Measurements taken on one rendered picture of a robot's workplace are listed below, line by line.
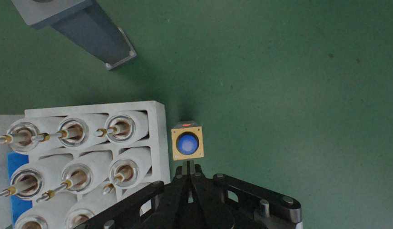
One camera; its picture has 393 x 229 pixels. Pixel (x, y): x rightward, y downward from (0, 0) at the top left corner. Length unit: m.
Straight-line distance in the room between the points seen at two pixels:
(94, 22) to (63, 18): 0.06
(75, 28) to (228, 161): 0.72
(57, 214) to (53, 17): 0.49
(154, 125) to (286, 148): 0.65
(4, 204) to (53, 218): 0.31
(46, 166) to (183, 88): 0.50
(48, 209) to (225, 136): 0.62
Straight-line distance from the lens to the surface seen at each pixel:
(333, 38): 1.06
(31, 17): 0.50
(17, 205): 0.83
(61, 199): 0.60
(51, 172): 0.53
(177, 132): 0.29
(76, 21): 0.51
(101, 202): 0.51
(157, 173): 0.48
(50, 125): 0.53
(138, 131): 0.38
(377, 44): 1.25
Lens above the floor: 0.61
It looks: 85 degrees down
